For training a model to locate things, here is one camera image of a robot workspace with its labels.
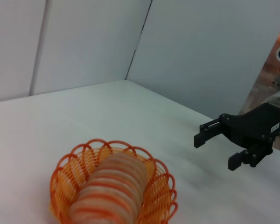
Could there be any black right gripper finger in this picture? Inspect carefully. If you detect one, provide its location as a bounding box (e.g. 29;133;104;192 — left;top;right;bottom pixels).
194;118;223;149
228;149;265;172

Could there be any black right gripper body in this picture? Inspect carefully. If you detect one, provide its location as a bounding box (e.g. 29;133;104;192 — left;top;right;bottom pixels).
218;103;280;156

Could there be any orange striped sliced roll toy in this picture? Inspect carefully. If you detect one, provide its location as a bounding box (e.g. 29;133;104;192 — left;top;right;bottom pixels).
69;153;147;224

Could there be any orange woven plastic basket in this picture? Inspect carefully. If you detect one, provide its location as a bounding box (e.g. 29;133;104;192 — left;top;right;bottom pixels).
49;139;179;224

